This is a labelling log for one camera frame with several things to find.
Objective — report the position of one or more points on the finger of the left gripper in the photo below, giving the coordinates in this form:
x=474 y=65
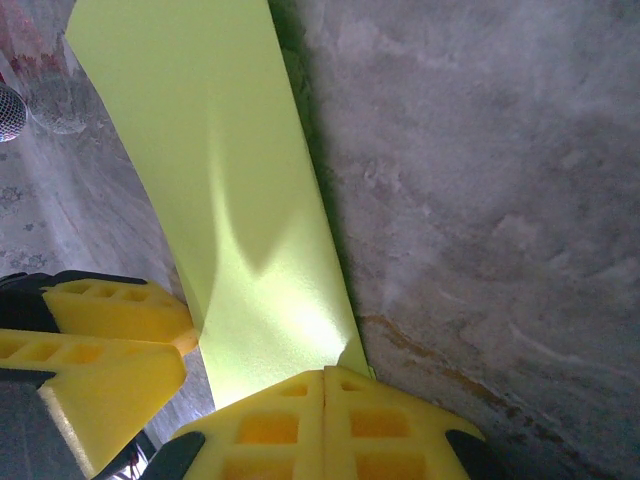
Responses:
x=110 y=385
x=115 y=310

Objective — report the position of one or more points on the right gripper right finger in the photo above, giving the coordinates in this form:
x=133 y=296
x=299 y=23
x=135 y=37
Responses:
x=390 y=430

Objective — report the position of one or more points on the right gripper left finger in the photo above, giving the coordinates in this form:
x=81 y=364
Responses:
x=270 y=435

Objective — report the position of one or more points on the yellow-green paper sheet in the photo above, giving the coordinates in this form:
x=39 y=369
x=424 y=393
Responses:
x=200 y=150

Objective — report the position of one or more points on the red glitter toy microphone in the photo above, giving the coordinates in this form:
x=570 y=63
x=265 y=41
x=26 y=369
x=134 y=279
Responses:
x=10 y=112

